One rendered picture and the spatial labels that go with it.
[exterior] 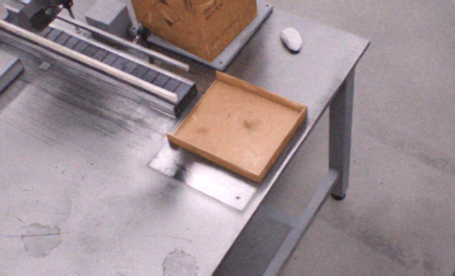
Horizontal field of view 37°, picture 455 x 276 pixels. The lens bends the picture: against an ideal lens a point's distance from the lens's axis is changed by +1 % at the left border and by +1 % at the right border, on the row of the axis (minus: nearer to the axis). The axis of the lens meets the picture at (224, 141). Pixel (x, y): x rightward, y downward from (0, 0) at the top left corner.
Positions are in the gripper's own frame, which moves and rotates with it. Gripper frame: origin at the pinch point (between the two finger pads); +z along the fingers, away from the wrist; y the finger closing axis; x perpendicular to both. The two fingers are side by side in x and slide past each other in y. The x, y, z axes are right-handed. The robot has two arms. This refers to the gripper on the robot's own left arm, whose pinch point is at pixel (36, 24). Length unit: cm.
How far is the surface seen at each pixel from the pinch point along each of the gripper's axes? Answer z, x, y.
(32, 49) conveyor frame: 5.9, 3.8, 4.3
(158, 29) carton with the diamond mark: -17.3, 27.6, -18.7
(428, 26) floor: 21, 118, -145
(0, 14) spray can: 12.6, -11.4, 0.0
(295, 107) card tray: -46, 70, -14
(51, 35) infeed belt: 2.8, 4.9, -2.0
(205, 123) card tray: -32, 55, 2
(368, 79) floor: 28, 111, -103
